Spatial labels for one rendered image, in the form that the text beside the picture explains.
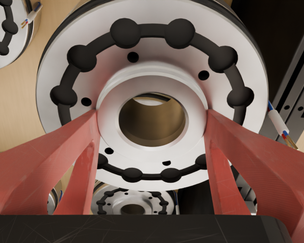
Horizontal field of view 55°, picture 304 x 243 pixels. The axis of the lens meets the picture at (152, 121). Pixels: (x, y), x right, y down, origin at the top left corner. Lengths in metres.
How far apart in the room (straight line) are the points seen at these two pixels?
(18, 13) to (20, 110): 0.12
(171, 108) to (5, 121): 0.22
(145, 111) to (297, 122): 0.10
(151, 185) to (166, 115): 0.04
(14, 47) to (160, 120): 0.14
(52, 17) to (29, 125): 0.12
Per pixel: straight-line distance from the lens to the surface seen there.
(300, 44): 0.18
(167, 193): 0.35
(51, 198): 0.37
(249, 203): 0.25
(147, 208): 0.36
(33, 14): 0.23
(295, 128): 0.21
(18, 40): 0.25
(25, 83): 0.30
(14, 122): 0.34
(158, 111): 0.16
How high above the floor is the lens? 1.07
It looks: 51 degrees down
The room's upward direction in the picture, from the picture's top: 177 degrees clockwise
